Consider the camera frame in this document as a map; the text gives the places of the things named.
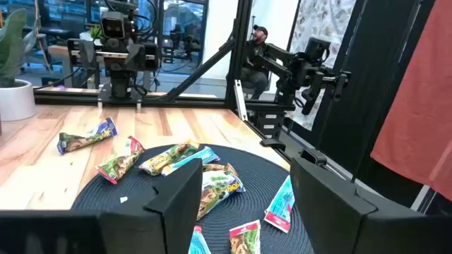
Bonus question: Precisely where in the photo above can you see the dark blue round plate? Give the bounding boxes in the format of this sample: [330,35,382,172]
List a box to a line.
[71,143,315,254]

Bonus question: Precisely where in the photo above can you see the orange green granola bar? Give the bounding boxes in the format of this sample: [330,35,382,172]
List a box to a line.
[203,162,238,176]

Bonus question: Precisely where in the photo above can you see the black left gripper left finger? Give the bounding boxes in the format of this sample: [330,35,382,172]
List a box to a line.
[0,158,204,254]

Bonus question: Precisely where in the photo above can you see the light blue granola bar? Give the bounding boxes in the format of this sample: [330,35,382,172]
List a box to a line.
[161,146,220,176]
[188,225,212,254]
[263,175,296,234]

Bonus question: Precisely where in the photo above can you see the yellow hanging cord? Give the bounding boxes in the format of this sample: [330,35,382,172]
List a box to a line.
[33,0,53,73]

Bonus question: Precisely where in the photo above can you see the green red-ended granola bar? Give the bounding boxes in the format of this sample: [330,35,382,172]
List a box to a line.
[229,220,261,254]
[97,135,145,185]

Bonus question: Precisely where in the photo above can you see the black partition panel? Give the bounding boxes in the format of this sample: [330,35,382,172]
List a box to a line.
[310,0,437,209]

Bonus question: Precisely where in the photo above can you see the yellow green granola bar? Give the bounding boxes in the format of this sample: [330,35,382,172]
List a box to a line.
[138,140,200,176]

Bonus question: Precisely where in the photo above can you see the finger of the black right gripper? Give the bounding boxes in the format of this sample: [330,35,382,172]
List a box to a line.
[78,40,97,70]
[124,42,146,73]

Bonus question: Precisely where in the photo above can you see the white metal bracket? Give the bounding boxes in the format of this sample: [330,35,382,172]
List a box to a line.
[234,79,249,122]

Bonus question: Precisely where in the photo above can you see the white round plant pot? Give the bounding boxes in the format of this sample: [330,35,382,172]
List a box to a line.
[0,78,37,123]

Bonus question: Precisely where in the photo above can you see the black table-level camera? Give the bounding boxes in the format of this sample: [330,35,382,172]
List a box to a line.
[299,147,328,167]

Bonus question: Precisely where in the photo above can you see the green blue-ended granola bar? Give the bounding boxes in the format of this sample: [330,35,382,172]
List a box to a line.
[196,169,246,222]
[56,117,119,155]

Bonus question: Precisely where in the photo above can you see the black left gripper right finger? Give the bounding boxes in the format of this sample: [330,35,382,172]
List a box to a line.
[290,157,452,254]

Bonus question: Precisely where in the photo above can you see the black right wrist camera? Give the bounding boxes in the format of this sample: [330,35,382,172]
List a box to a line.
[100,11,126,40]

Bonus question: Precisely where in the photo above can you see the person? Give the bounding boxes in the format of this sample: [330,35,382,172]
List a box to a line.
[241,24,270,100]

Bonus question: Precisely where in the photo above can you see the green spiky succulent plant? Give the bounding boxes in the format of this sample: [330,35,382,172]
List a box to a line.
[0,7,39,88]

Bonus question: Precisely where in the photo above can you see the black stacked controller boxes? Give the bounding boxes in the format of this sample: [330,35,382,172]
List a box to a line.
[254,104,287,140]

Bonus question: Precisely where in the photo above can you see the red fabric curtain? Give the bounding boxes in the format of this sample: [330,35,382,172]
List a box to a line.
[370,0,452,202]

